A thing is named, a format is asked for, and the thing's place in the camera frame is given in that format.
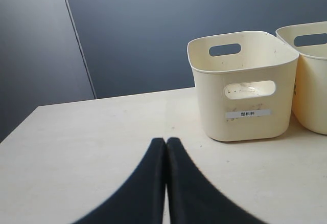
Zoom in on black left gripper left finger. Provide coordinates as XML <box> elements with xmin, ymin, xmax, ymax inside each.
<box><xmin>75</xmin><ymin>138</ymin><xmax>167</xmax><ymax>223</ymax></box>

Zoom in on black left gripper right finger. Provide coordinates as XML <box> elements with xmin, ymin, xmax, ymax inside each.
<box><xmin>165</xmin><ymin>137</ymin><xmax>261</xmax><ymax>224</ymax></box>

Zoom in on cream bin left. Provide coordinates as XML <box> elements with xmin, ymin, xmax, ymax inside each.
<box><xmin>187</xmin><ymin>31</ymin><xmax>299</xmax><ymax>142</ymax></box>

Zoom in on cream bin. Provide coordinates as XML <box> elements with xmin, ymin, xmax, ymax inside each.
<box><xmin>275</xmin><ymin>21</ymin><xmax>326</xmax><ymax>135</ymax></box>
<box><xmin>187</xmin><ymin>31</ymin><xmax>299</xmax><ymax>142</ymax></box>

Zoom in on cream bin middle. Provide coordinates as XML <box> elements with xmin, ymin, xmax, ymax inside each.
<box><xmin>275</xmin><ymin>21</ymin><xmax>326</xmax><ymax>135</ymax></box>

